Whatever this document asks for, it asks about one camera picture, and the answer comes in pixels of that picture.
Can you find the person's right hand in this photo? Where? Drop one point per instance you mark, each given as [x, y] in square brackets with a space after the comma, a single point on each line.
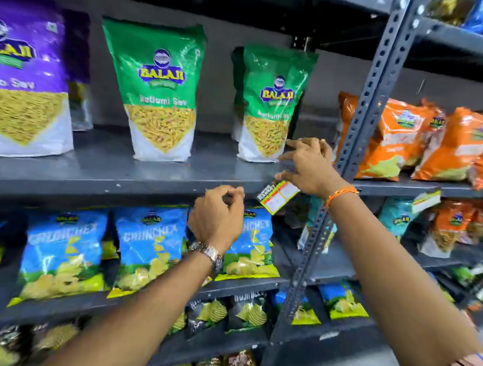
[316, 169]

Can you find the person's left hand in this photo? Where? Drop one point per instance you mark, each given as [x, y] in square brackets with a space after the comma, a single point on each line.
[214, 220]

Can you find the person's left thumb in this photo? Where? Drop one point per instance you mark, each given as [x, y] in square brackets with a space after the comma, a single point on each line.
[238, 201]

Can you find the person's right thumb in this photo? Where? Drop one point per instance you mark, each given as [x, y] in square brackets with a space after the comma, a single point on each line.
[288, 178]

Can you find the person's right middle finger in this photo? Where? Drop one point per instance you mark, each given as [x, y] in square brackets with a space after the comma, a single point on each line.
[297, 144]

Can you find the white shelf price tag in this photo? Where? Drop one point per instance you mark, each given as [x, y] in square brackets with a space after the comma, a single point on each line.
[426, 200]
[276, 197]

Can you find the person's right forearm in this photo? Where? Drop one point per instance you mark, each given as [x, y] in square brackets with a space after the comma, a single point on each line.
[398, 288]

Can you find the person's left forearm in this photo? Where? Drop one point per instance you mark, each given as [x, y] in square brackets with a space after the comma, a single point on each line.
[135, 321]

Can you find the teal snack packet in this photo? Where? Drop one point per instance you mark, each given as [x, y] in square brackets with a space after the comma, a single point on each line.
[310, 230]
[396, 219]

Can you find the silver wristwatch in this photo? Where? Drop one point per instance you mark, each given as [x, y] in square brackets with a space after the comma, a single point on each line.
[209, 253]

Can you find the black chips packet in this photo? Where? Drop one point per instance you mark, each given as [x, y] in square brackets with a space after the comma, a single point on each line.
[247, 314]
[205, 315]

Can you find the small blue chips packet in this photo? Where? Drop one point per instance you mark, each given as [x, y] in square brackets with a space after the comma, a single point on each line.
[305, 313]
[342, 301]

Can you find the grey metal shelving rack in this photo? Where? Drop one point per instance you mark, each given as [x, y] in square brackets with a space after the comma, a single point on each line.
[458, 43]
[103, 172]

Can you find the small orange snack packet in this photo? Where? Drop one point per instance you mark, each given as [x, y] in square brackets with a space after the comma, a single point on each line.
[482, 224]
[446, 230]

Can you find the yellow green snack packet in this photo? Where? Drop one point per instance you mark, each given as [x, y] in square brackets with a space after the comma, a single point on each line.
[450, 9]

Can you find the green snack packets group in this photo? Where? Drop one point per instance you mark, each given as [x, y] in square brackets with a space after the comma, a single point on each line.
[470, 280]

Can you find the small purple snack packet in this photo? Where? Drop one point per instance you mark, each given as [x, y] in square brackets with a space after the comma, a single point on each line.
[80, 56]

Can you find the large purple snack packet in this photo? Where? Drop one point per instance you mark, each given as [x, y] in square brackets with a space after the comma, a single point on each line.
[23, 85]

